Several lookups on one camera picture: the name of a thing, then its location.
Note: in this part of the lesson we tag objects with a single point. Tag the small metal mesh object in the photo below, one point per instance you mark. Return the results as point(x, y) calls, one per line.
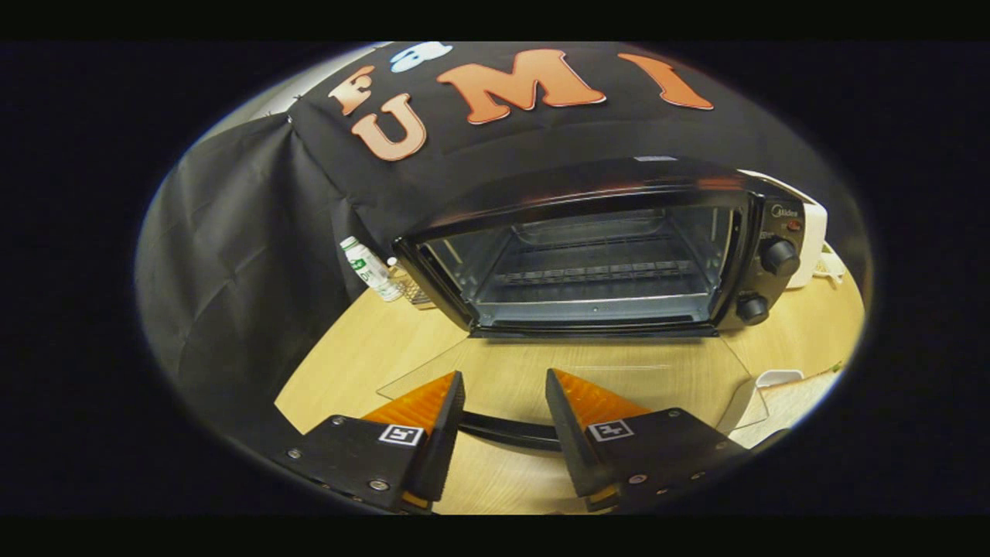
point(418, 292)

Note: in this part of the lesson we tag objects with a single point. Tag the black toaster oven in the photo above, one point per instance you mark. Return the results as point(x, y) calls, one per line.
point(588, 186)

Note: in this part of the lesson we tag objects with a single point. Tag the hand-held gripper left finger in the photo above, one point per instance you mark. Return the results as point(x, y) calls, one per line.
point(445, 441)

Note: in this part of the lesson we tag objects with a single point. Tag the white ridged tray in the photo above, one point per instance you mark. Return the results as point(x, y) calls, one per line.
point(762, 381)

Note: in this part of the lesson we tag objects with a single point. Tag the black backdrop cloth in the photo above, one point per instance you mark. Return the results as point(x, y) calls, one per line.
point(247, 255)

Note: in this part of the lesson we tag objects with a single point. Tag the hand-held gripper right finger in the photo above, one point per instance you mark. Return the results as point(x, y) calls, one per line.
point(568, 441)

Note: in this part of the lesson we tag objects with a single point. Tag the small white green-label bottle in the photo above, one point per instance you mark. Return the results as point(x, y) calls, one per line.
point(367, 267)

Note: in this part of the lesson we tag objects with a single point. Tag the white pop-up toaster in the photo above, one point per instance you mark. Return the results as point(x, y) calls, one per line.
point(812, 240)

